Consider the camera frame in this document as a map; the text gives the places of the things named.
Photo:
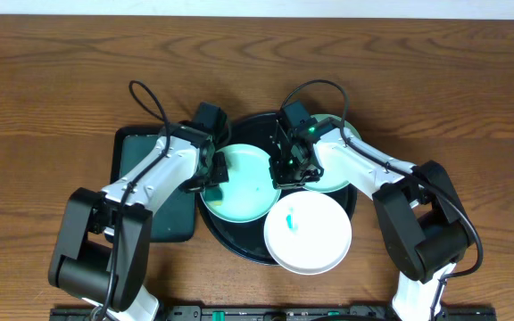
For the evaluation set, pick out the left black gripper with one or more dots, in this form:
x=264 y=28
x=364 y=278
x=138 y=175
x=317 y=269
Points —
x=218 y=168

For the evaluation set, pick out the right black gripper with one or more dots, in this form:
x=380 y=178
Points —
x=281 y=179

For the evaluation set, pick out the black round tray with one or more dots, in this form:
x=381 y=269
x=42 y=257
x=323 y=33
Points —
x=246 y=239

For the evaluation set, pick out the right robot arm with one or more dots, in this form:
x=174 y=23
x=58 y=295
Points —
x=426 y=231

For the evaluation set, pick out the mint green plate back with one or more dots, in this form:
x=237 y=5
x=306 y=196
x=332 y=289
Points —
x=330 y=181

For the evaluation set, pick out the green scrubbing sponge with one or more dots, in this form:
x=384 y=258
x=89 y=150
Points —
x=213 y=196

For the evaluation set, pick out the black rectangular sponge tray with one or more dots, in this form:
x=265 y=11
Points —
x=175 y=220

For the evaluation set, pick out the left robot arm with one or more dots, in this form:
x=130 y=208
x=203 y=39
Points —
x=102 y=248

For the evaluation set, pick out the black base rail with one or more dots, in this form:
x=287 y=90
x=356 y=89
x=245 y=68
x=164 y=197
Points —
x=354 y=312

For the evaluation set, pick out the mint green plate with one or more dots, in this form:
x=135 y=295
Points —
x=249 y=193
x=330 y=181

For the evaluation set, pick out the white plate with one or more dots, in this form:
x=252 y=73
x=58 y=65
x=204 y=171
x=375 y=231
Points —
x=307 y=233

